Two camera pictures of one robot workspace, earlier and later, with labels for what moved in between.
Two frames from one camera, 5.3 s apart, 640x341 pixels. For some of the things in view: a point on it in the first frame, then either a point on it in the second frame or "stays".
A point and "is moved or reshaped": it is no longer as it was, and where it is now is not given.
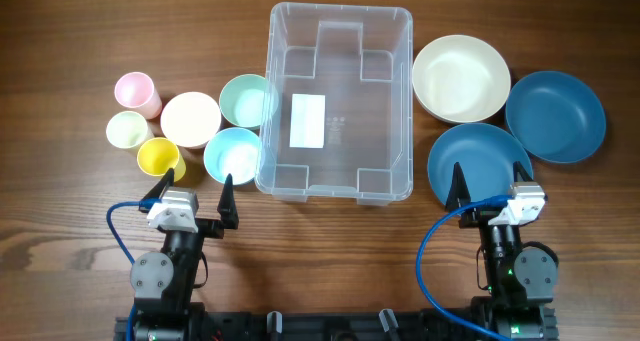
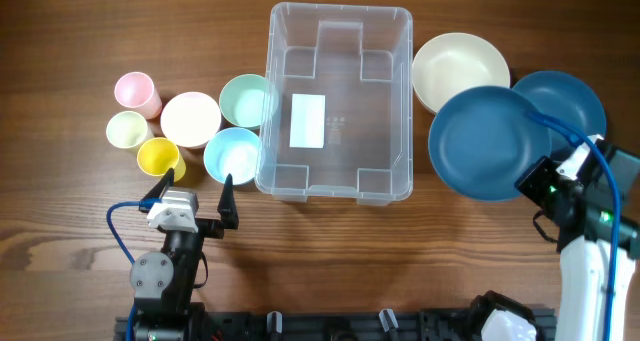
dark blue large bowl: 486,155 is moved or reshaped
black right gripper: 461,193 -> 530,182
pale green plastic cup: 126,129 stays
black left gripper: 215,228 stays
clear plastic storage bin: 337,116 stays
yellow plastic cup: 157,155 stays
